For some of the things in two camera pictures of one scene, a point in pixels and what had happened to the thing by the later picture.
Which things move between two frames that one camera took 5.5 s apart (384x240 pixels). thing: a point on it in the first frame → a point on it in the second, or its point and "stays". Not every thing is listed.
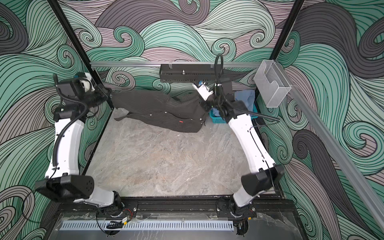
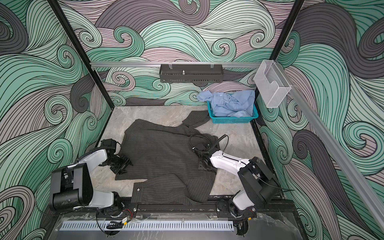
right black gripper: x=208 y=104 → x=200 y=167
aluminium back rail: x=134 y=64 stays
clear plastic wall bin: x=272 y=84 stays
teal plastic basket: x=217 y=119 stays
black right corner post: x=291 y=18 stays
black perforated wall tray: x=189 y=73 stays
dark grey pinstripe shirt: x=160 y=110 → x=166 y=158
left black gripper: x=99 y=89 → x=126 y=161
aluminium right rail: x=339 y=150 stays
